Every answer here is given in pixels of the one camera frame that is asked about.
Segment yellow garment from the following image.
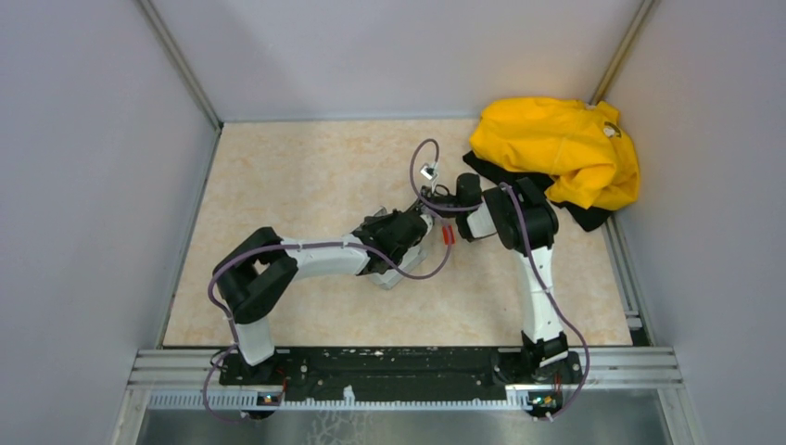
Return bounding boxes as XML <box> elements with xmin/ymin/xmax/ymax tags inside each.
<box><xmin>469</xmin><ymin>96</ymin><xmax>641</xmax><ymax>210</ymax></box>

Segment white cardboard box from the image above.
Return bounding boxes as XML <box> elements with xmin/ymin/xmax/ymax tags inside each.
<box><xmin>367</xmin><ymin>207</ymin><xmax>426</xmax><ymax>290</ymax></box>

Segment small red block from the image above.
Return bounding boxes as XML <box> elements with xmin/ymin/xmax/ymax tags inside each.
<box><xmin>441</xmin><ymin>224</ymin><xmax>455</xmax><ymax>246</ymax></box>

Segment aluminium frame rail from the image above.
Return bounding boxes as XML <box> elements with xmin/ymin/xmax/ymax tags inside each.
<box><xmin>128</xmin><ymin>347</ymin><xmax>683</xmax><ymax>412</ymax></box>

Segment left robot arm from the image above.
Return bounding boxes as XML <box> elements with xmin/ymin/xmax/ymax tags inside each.
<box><xmin>208</xmin><ymin>210</ymin><xmax>435</xmax><ymax>384</ymax></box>

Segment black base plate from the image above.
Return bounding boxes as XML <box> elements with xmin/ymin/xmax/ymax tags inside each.
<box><xmin>219</xmin><ymin>347</ymin><xmax>582</xmax><ymax>402</ymax></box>

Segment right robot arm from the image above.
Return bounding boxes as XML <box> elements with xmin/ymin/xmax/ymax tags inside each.
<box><xmin>414</xmin><ymin>173</ymin><xmax>568</xmax><ymax>382</ymax></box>

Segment black garment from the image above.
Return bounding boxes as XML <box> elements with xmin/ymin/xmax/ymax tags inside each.
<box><xmin>462</xmin><ymin>150</ymin><xmax>613</xmax><ymax>232</ymax></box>

